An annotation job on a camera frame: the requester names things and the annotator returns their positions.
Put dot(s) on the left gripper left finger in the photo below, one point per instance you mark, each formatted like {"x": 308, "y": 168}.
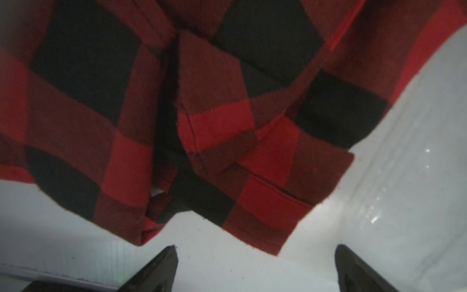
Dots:
{"x": 157, "y": 276}

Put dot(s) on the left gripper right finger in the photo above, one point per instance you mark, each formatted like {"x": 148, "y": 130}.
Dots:
{"x": 355, "y": 275}

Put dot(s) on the clear plastic vacuum bag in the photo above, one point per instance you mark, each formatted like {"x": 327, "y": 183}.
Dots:
{"x": 408, "y": 217}

